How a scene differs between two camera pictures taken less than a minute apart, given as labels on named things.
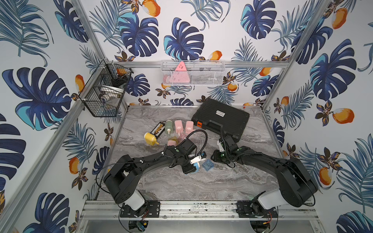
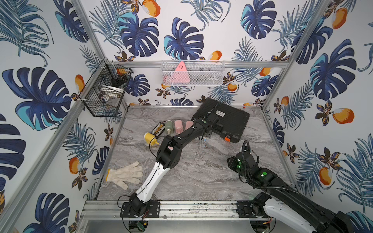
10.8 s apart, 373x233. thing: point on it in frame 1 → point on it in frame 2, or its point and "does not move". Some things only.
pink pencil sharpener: [189, 126] does not move
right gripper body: [221, 156] → [233, 164]
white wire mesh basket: [192, 73] does not move
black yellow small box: [159, 129] does not move
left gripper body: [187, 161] → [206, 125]
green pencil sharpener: [169, 129] does not move
